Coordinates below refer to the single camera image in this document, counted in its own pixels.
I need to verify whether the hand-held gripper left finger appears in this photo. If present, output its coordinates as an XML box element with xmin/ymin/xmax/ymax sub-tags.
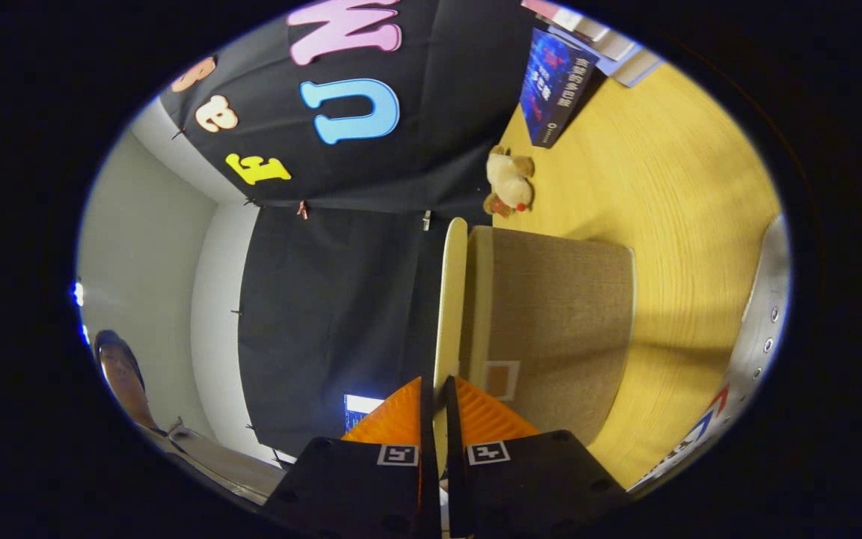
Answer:
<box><xmin>261</xmin><ymin>376</ymin><xmax>441</xmax><ymax>539</ymax></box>

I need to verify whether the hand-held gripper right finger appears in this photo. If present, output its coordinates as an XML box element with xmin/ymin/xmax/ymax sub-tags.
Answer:
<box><xmin>441</xmin><ymin>376</ymin><xmax>632</xmax><ymax>539</ymax></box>

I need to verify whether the brown fabric storage box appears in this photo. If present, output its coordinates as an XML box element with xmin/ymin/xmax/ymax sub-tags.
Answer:
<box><xmin>431</xmin><ymin>217</ymin><xmax>636</xmax><ymax>480</ymax></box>

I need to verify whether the white shoe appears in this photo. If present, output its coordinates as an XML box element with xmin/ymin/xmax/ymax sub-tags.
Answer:
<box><xmin>629</xmin><ymin>213</ymin><xmax>791</xmax><ymax>493</ymax></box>

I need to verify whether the lit computer screen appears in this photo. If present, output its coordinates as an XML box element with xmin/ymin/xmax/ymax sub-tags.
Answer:
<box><xmin>343</xmin><ymin>393</ymin><xmax>387</xmax><ymax>435</ymax></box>

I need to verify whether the beige slanted panel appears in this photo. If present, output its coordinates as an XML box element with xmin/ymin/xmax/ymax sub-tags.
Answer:
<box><xmin>148</xmin><ymin>419</ymin><xmax>287</xmax><ymax>504</ymax></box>

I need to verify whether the brown glossy rounded object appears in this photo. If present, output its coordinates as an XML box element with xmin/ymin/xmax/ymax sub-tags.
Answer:
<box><xmin>94</xmin><ymin>329</ymin><xmax>156</xmax><ymax>433</ymax></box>

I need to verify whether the tan plush dog toy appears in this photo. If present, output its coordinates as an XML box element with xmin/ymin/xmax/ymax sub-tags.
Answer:
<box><xmin>483</xmin><ymin>145</ymin><xmax>537</xmax><ymax>219</ymax></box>

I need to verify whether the dark blue book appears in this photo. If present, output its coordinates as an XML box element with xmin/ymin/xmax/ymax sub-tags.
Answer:
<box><xmin>519</xmin><ymin>28</ymin><xmax>601</xmax><ymax>149</ymax></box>

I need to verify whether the light blue cover book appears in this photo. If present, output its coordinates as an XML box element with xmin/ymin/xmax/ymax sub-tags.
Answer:
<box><xmin>609</xmin><ymin>46</ymin><xmax>665</xmax><ymax>88</ymax></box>

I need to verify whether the white cover book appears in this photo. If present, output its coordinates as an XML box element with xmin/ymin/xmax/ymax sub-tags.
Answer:
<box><xmin>569</xmin><ymin>13</ymin><xmax>640</xmax><ymax>62</ymax></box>

